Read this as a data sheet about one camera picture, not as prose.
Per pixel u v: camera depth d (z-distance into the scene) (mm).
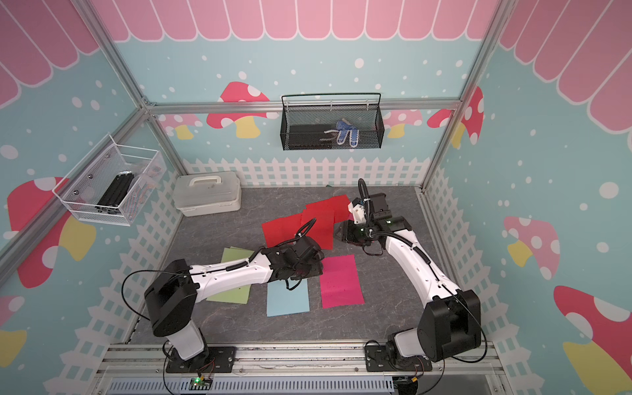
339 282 909
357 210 760
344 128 878
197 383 729
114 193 694
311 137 851
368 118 940
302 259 662
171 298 451
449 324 411
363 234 696
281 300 856
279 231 1057
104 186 712
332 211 1117
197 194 1095
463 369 718
